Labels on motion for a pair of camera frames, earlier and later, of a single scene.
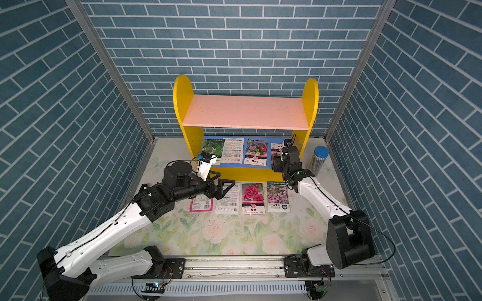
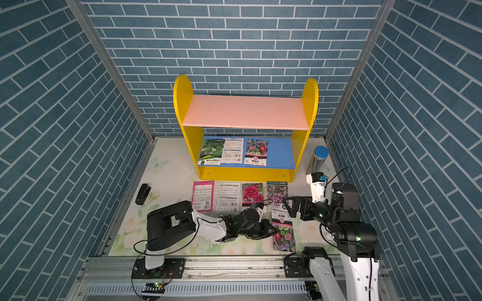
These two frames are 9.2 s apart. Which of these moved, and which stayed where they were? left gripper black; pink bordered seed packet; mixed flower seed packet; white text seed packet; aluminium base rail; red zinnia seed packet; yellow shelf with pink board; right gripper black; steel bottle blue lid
Moved: right gripper black; left gripper black; red zinnia seed packet
Stayed: mixed flower seed packet; yellow shelf with pink board; aluminium base rail; steel bottle blue lid; pink bordered seed packet; white text seed packet
